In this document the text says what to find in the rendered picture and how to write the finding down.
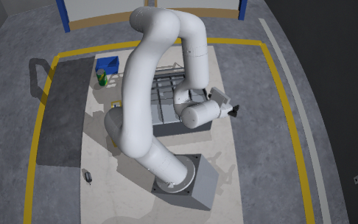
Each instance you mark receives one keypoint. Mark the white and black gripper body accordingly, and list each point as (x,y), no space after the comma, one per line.
(224,110)

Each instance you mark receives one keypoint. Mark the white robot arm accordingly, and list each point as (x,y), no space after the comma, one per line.
(161,28)

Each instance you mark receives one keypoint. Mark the blue open bin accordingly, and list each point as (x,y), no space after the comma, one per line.
(111,63)

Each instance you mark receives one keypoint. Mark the green drink can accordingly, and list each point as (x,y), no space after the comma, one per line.
(102,78)

